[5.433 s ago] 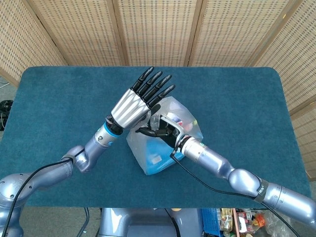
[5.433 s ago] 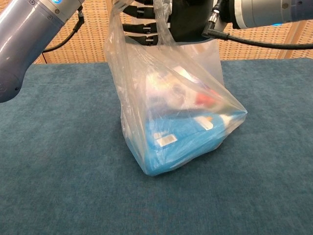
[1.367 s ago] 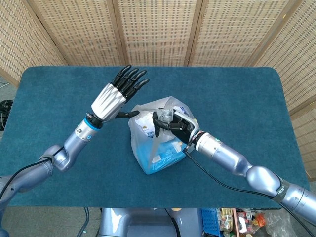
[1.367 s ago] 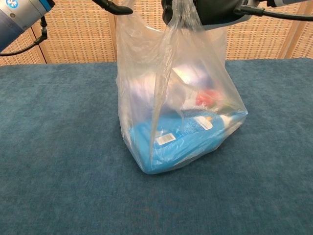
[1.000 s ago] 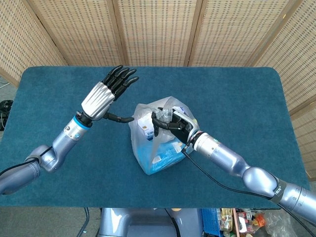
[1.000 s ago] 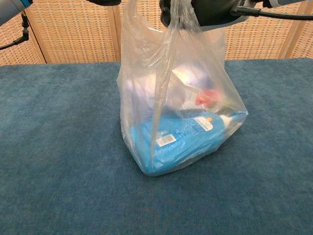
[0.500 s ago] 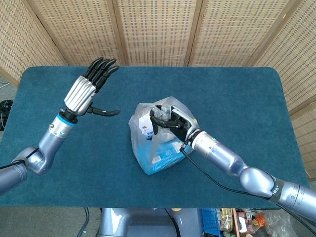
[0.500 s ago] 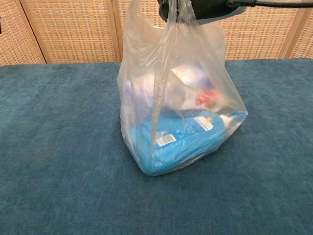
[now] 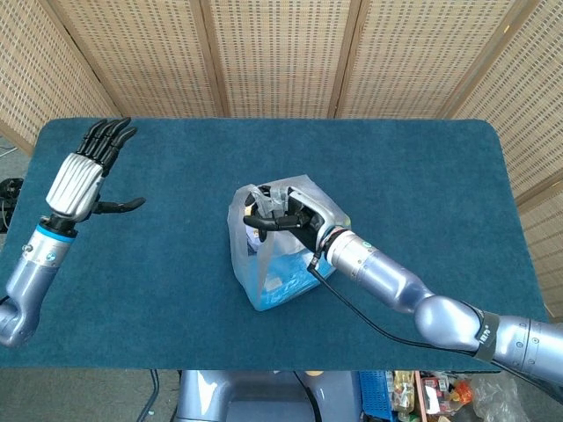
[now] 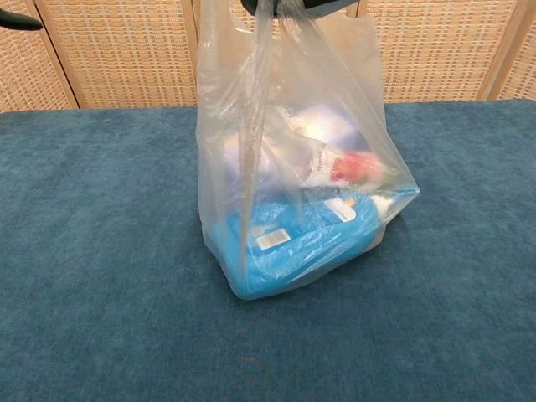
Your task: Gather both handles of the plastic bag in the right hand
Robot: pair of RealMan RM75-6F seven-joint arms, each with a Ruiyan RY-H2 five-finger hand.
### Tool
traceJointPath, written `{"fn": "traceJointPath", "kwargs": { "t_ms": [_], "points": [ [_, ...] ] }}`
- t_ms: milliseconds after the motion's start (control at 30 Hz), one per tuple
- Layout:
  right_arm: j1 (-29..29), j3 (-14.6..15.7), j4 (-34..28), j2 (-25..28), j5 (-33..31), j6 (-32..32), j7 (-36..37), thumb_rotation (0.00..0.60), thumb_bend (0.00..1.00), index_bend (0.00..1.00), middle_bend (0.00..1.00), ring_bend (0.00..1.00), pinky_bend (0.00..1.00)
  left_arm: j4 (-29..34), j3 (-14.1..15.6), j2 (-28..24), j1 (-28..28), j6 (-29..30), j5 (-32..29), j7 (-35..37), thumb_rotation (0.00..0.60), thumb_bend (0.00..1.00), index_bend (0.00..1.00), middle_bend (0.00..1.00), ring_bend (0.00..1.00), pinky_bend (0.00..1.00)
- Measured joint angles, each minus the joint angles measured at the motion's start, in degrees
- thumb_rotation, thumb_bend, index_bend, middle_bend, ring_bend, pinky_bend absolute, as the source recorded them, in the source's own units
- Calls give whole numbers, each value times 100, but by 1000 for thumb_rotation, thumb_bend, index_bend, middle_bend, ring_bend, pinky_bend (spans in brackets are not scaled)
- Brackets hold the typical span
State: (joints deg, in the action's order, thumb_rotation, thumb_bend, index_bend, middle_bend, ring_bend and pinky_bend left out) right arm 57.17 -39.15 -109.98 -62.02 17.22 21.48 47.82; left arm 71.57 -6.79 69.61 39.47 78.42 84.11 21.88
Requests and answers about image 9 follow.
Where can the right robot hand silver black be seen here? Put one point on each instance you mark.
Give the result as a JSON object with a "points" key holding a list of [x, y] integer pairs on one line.
{"points": [[308, 220]]}

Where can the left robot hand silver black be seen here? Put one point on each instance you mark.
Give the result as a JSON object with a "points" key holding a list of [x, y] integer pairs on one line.
{"points": [[75, 184]]}

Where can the clear plastic shopping bag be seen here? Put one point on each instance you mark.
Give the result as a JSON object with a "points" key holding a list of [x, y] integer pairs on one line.
{"points": [[246, 264]]}

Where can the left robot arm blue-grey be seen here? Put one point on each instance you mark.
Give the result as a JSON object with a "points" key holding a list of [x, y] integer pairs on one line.
{"points": [[31, 272]]}

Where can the crumpled clear plastic bag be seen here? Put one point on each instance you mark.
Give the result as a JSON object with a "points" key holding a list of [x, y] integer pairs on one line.
{"points": [[488, 397]]}

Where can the black device on floor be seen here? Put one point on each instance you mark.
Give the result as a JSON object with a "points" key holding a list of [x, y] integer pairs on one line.
{"points": [[11, 188]]}

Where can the blue plastic package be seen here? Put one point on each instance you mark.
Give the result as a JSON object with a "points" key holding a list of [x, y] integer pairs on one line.
{"points": [[290, 285]]}

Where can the blue carpet table mat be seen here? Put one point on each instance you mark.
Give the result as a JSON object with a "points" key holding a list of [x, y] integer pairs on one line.
{"points": [[176, 167]]}

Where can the blue plastic crate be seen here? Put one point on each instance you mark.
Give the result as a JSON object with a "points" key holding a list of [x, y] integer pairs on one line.
{"points": [[375, 393]]}

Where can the blue-grey robot torso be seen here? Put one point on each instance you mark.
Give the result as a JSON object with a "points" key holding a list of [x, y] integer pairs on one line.
{"points": [[246, 395]]}

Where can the wooden box with snacks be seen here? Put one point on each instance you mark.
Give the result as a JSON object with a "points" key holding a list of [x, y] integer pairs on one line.
{"points": [[429, 393]]}

